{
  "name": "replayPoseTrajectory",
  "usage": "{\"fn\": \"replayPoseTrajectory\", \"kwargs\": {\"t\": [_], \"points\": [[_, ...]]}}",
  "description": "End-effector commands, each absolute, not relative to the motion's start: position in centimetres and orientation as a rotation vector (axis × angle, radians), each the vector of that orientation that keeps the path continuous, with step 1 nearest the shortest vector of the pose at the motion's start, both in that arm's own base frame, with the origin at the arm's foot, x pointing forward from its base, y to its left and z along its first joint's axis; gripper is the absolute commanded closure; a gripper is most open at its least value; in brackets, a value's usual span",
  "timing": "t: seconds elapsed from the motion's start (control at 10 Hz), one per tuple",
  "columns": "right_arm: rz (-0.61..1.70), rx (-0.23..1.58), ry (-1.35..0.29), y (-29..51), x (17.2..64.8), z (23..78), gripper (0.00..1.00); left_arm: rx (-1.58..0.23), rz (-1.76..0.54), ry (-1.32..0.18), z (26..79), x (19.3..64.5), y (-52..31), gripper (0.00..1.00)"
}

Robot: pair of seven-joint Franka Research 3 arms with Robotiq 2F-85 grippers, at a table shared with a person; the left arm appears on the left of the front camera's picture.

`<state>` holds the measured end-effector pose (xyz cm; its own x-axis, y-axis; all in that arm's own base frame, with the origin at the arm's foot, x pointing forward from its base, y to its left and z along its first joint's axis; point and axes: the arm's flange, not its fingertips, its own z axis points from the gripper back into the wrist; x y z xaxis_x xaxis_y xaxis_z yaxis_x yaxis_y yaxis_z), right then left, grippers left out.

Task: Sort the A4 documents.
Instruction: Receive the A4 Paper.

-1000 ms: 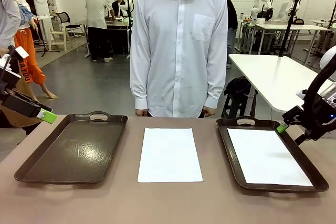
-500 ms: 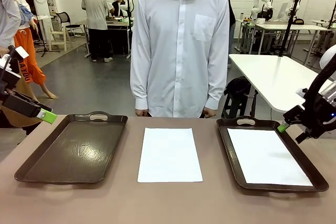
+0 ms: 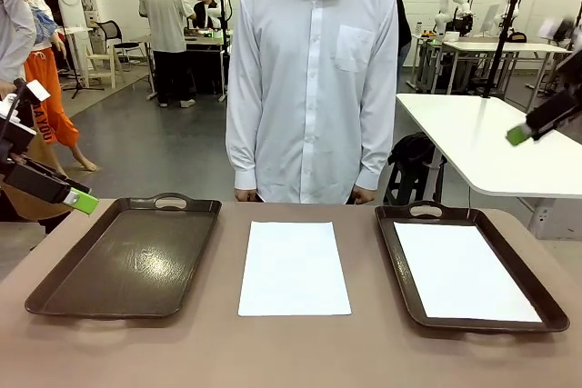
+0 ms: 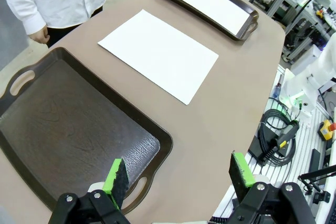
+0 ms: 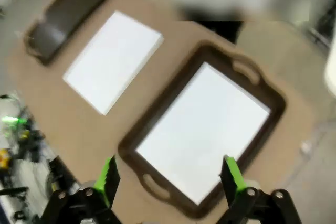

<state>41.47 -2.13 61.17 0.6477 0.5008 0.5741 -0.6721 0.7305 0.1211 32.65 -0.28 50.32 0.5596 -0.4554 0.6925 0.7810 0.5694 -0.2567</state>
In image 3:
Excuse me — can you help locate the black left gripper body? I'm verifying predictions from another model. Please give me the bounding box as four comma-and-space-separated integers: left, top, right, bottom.
0, 120, 38, 169

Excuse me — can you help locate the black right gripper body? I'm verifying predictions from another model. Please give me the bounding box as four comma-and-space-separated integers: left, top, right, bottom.
557, 55, 582, 101

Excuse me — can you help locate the white A4 paper sheet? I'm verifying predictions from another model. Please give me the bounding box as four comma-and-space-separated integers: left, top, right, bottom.
393, 221, 544, 323

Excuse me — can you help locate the white A4 paper stack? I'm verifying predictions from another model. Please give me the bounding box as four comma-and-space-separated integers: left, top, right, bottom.
237, 220, 353, 318

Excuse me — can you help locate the person's right forearm white sleeve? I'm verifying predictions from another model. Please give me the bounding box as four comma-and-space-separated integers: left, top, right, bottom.
226, 101, 265, 192

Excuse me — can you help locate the person's left forearm white sleeve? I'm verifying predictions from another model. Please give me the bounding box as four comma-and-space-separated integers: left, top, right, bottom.
358, 101, 395, 190

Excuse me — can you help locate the brown plastic serving tray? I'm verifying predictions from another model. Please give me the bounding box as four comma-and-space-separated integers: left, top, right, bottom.
374, 200, 571, 333
25, 192, 223, 320

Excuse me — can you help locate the black tall tripod pole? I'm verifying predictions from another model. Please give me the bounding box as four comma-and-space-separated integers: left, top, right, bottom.
480, 0, 524, 99

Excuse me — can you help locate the long white background table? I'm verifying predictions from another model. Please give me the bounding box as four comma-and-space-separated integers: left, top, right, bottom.
443, 40, 573, 101

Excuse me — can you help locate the black floor tripod stand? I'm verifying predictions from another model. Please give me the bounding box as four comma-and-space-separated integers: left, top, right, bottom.
61, 49, 105, 101

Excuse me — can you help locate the white flat panel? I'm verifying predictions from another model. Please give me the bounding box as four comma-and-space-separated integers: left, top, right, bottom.
481, 4, 501, 35

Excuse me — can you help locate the black backpack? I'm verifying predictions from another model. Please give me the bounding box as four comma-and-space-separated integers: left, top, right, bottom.
386, 132, 440, 171

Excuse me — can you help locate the person with brown apron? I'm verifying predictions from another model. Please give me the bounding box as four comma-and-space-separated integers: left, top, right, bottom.
0, 0, 76, 234

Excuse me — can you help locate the white wooden chair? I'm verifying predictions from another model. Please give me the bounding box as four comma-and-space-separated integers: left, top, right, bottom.
85, 26, 127, 89

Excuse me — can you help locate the black stool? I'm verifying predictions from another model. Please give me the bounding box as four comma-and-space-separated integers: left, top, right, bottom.
385, 161, 446, 207

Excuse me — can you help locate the black office chair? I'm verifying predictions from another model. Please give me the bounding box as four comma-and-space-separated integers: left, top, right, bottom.
94, 19, 137, 72

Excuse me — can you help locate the person in black jacket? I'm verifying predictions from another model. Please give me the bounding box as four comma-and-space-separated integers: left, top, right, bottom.
367, 0, 413, 83

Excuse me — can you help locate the person in grey t-shirt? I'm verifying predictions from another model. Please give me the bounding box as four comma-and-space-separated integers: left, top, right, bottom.
138, 0, 197, 109

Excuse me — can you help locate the background work desk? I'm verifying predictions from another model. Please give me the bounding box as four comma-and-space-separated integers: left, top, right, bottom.
184, 28, 228, 103

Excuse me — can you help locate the person in white shirt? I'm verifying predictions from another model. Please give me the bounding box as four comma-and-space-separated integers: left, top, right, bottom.
226, 0, 400, 205

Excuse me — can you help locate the seated person in black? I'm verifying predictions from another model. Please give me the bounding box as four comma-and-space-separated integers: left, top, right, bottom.
193, 0, 220, 30

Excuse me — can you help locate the black vertical pole stand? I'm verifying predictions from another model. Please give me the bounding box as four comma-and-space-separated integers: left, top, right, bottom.
216, 0, 231, 103

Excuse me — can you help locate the black wrist camera white tag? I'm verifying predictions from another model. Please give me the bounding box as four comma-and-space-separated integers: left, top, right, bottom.
538, 16, 582, 44
12, 77, 52, 105

